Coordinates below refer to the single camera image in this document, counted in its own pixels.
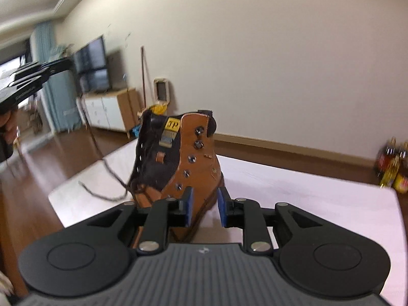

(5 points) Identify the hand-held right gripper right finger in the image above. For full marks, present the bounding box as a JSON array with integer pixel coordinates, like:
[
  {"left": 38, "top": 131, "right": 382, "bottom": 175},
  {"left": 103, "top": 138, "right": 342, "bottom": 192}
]
[{"left": 217, "top": 186, "right": 322, "bottom": 256}]

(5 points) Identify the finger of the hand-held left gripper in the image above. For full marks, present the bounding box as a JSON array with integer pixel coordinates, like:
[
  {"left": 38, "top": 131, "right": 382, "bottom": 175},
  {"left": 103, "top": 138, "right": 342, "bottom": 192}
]
[
  {"left": 6, "top": 69, "right": 52, "bottom": 86},
  {"left": 15, "top": 57, "right": 73, "bottom": 78}
]

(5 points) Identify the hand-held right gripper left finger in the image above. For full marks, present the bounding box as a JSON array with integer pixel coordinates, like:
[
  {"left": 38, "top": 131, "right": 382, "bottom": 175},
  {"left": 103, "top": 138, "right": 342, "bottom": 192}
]
[{"left": 84, "top": 186, "right": 195, "bottom": 256}]

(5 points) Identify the brown leather boot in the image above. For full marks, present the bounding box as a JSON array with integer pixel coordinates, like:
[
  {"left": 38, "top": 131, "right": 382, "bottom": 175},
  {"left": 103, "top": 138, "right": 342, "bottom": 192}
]
[{"left": 127, "top": 108, "right": 225, "bottom": 243}]

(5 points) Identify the dark brown shoelace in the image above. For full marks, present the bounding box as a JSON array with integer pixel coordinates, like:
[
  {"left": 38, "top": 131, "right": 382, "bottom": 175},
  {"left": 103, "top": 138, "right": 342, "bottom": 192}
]
[{"left": 77, "top": 108, "right": 136, "bottom": 202}]

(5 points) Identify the person's left hand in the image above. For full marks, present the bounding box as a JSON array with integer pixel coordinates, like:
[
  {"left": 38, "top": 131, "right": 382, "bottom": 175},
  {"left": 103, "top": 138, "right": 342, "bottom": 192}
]
[{"left": 0, "top": 108, "right": 18, "bottom": 145}]

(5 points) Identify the blue curtain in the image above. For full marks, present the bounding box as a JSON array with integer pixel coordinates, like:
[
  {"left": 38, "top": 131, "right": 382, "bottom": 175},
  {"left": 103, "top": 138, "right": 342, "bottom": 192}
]
[{"left": 32, "top": 21, "right": 82, "bottom": 134}]

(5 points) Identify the flat screen television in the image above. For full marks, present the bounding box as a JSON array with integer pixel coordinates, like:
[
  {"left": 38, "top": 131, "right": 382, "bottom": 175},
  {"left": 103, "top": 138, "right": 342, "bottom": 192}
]
[{"left": 72, "top": 35, "right": 112, "bottom": 93}]

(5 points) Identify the wooden television cabinet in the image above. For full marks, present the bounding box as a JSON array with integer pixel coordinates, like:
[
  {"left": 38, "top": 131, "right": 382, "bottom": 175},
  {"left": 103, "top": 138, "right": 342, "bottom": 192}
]
[{"left": 76, "top": 87, "right": 142, "bottom": 139}]

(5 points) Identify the thin wooden stick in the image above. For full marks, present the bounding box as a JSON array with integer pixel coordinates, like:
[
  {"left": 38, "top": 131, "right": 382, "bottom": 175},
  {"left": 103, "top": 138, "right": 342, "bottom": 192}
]
[{"left": 140, "top": 46, "right": 150, "bottom": 110}]

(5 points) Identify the beige framed device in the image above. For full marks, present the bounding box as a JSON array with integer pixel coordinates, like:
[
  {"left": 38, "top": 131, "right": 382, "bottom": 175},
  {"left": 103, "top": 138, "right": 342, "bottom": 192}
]
[{"left": 153, "top": 76, "right": 170, "bottom": 104}]

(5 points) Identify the cluster of cooking oil bottles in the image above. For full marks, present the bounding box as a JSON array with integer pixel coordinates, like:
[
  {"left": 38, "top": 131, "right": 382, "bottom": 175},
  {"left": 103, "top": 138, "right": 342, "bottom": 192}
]
[{"left": 376, "top": 137, "right": 408, "bottom": 193}]

